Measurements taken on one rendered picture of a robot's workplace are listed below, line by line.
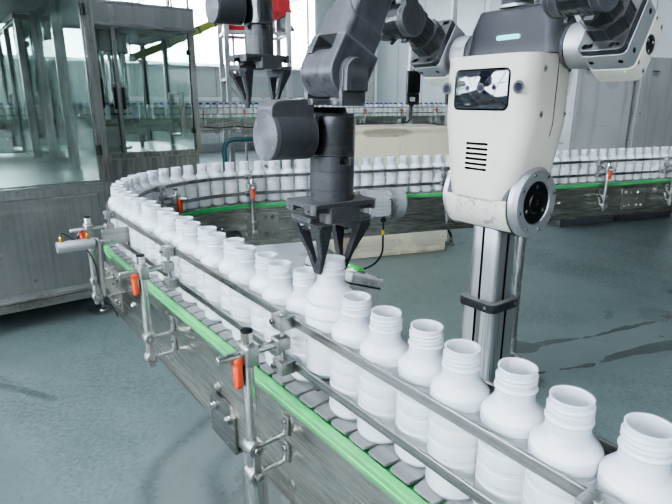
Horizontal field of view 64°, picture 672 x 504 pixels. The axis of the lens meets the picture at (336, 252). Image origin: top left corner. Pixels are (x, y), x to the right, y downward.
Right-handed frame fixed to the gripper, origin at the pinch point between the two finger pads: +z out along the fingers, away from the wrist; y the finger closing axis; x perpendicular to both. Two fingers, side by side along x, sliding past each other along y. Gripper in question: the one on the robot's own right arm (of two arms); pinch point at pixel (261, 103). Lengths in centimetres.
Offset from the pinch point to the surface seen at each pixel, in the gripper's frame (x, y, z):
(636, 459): 85, 17, 25
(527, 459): 78, 19, 28
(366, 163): -81, -96, 27
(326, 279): 45, 16, 22
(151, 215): -24.2, 16.7, 25.3
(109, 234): -40, 23, 32
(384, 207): -62, -90, 42
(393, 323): 58, 16, 24
